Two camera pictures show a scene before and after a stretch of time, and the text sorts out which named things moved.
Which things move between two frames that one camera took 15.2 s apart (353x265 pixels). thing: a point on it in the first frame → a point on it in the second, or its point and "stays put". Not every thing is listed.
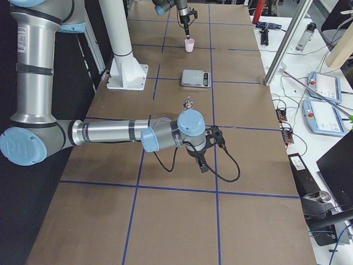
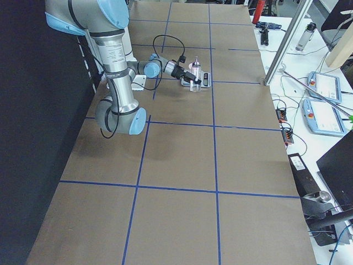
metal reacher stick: [331, 101] stays put
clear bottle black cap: [306, 36] stays put
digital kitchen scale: [196, 78] stays put
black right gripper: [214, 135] → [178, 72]
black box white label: [304, 183] stays put
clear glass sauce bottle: [188, 104] → [196, 71]
